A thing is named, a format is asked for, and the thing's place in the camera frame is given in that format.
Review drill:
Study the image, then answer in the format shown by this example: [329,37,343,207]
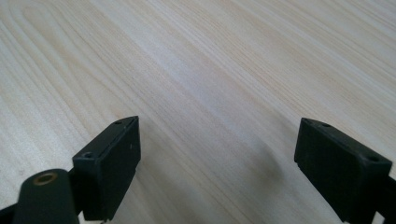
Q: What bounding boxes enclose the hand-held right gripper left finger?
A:
[72,115,142,222]

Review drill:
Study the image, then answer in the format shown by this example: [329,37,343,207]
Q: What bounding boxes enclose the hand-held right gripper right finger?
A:
[293,117,393,224]

